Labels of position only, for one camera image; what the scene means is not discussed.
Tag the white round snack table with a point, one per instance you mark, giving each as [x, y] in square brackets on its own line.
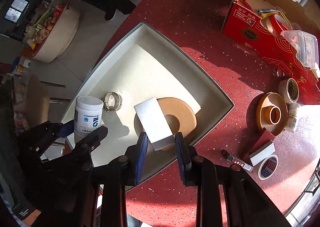
[50, 32]

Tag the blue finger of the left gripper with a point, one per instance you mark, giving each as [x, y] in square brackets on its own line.
[66, 129]

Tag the grey white storage tray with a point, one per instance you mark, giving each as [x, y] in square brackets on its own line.
[145, 64]

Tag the tan spool with hub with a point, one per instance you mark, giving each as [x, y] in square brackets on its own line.
[271, 113]

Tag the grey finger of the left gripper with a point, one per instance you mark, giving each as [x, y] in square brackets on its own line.
[93, 140]

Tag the red cardboard gift box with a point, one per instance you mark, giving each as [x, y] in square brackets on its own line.
[258, 24]

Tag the large masking tape roll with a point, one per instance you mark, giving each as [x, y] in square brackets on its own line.
[267, 167]

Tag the large white plastic bottle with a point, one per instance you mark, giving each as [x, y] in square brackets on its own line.
[87, 114]

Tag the small white pill bottle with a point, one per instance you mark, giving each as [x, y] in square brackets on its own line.
[292, 117]

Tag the small masking tape roll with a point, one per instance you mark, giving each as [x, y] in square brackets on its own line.
[289, 90]

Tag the white rectangular box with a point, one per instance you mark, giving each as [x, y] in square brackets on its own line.
[154, 124]

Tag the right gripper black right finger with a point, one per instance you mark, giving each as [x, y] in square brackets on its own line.
[183, 159]

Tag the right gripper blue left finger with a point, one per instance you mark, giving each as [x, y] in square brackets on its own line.
[140, 156]

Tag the clear plastic container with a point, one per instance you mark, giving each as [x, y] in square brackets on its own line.
[306, 45]

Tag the white red flat box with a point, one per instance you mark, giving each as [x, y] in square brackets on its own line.
[263, 148]

